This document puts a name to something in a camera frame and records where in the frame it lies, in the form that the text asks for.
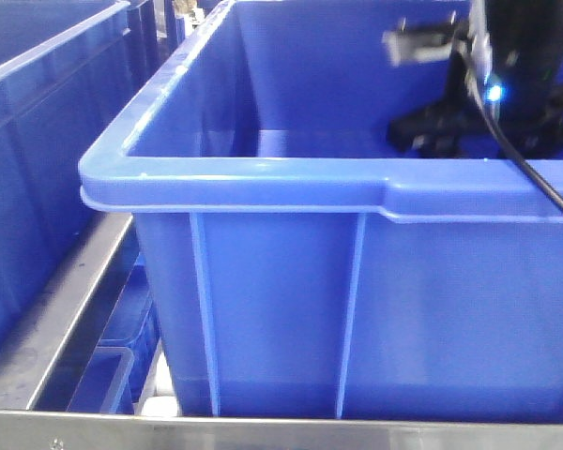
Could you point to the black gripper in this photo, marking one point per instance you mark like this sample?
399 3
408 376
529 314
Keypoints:
504 60

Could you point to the blue crate below shelf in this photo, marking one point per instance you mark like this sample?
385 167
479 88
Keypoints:
115 375

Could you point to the large blue crate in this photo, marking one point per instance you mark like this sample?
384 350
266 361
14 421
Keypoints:
300 265

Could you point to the blue crate at left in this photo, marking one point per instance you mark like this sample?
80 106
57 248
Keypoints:
67 68

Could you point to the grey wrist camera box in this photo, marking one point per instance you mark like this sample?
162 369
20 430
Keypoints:
419 43

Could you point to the steel shelf frame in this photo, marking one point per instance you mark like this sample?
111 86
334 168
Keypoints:
41 360

